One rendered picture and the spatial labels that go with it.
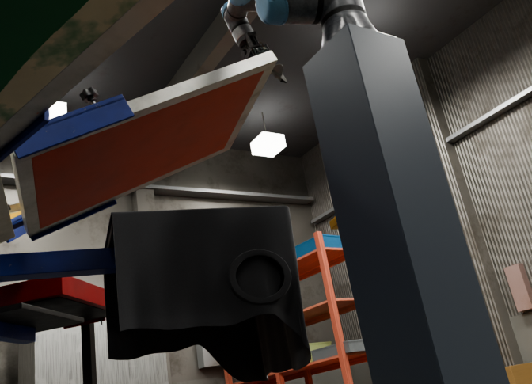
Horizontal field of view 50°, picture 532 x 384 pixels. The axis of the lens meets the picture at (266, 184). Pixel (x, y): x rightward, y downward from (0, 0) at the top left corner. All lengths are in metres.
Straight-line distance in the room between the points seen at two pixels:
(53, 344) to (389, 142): 6.15
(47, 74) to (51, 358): 6.20
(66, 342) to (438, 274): 6.20
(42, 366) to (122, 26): 6.30
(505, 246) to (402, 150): 7.10
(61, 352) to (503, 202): 5.92
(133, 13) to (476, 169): 7.96
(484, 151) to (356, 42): 7.32
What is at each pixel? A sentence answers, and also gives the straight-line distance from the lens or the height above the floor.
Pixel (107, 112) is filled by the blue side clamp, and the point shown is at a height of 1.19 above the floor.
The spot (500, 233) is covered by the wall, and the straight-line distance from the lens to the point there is 8.32.
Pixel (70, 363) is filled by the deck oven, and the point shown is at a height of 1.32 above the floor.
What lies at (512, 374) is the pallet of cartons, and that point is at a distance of 6.88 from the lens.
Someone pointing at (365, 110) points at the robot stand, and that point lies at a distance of 1.22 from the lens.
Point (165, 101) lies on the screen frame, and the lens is 1.55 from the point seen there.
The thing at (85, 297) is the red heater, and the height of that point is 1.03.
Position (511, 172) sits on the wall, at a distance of 8.28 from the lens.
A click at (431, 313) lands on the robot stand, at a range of 1.10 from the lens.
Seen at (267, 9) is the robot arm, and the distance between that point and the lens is 1.43.
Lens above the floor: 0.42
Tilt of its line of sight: 22 degrees up
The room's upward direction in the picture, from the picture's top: 10 degrees counter-clockwise
